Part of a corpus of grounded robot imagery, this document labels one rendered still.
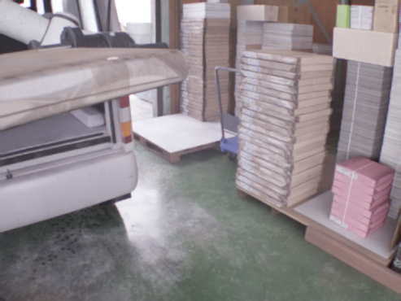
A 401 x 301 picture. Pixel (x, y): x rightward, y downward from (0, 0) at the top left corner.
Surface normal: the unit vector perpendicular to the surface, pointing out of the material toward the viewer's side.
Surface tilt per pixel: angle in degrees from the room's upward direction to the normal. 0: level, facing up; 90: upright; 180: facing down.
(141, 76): 90
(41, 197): 87
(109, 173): 86
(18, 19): 81
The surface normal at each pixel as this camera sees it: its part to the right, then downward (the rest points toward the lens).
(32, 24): 0.64, 0.12
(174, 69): 0.82, 0.21
